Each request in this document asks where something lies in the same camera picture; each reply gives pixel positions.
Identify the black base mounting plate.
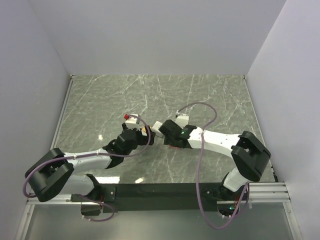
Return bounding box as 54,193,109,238
69,182,251,214

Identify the orange plug adapter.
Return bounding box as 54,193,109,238
141,125,152,136

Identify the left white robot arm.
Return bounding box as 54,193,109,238
22,125,156,202

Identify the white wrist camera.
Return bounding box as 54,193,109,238
124,114,140,129
175,111,189,128

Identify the white socket cube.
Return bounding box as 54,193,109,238
151,121,164,138

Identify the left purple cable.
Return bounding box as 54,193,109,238
22,116,152,223

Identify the pink plug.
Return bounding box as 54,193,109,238
169,145,182,150

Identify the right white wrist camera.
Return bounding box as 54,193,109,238
175,111,189,128

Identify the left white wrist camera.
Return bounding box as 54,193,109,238
124,114,140,129

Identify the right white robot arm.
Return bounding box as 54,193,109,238
158,120,271,201

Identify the aluminium rail frame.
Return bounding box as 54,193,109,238
24,74,301,240

